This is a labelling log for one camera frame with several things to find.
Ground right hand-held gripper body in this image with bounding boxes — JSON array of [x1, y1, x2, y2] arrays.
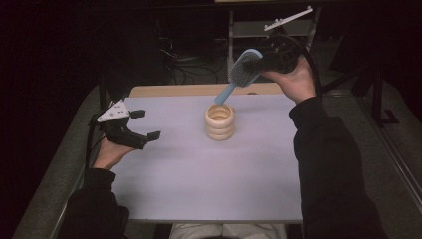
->
[[260, 5, 314, 75]]

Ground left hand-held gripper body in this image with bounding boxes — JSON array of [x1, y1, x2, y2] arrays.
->
[[97, 99, 149, 150]]

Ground light blue hairbrush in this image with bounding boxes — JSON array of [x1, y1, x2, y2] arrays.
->
[[213, 48, 264, 106]]

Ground beige ringed holder cup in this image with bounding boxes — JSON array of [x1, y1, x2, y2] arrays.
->
[[203, 103, 236, 141]]

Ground person's left hand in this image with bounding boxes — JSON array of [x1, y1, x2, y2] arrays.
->
[[93, 136, 136, 171]]

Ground person's right hand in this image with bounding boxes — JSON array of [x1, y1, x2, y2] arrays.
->
[[260, 55, 317, 105]]

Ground black metal stand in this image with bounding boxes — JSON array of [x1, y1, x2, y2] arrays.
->
[[89, 74, 124, 116], [351, 64, 400, 127]]

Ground pale purple table cover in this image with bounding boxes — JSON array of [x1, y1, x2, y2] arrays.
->
[[109, 93, 304, 222]]

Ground person's legs in light pants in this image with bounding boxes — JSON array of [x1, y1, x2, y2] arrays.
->
[[168, 222, 289, 239]]

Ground left hand-held gripper black cable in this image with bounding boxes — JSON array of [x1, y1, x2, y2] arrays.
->
[[85, 111, 108, 168]]

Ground hand-held gripper black cable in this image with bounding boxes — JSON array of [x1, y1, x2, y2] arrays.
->
[[85, 111, 108, 168], [280, 32, 323, 98]]

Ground right hand-held gripper black cable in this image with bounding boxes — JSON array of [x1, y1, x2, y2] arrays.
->
[[280, 32, 323, 98]]

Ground tangle of black floor cables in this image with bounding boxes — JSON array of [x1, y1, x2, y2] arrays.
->
[[154, 16, 267, 85]]

